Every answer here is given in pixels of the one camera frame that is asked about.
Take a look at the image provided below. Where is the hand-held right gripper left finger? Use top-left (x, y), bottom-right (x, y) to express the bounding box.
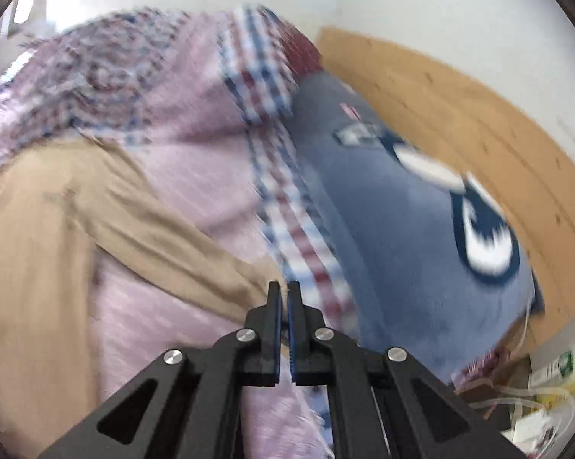
top-left (37, 281), bottom-right (284, 459)

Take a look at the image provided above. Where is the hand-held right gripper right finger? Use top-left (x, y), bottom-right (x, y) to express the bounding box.
top-left (287, 280), bottom-right (527, 459)

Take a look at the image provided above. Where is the tan garment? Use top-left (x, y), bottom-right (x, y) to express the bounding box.
top-left (0, 138), bottom-right (288, 445)

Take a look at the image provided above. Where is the plaid bed sheet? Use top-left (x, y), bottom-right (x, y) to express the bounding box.
top-left (0, 119), bottom-right (365, 459)

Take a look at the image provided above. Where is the blue plush pillow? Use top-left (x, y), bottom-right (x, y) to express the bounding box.
top-left (287, 72), bottom-right (546, 383)

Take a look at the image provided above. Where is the white box green label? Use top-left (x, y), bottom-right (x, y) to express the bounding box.
top-left (526, 348), bottom-right (575, 390)

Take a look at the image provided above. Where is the wooden headboard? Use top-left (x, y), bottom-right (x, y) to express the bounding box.
top-left (316, 26), bottom-right (575, 359)

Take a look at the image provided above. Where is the dark red pillow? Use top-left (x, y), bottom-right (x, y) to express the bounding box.
top-left (280, 21), bottom-right (323, 77)

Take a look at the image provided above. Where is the plaid and lilac quilt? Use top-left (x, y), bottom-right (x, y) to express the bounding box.
top-left (0, 5), bottom-right (324, 177)

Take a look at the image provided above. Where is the white cable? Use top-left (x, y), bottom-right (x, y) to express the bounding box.
top-left (459, 291), bottom-right (575, 445)

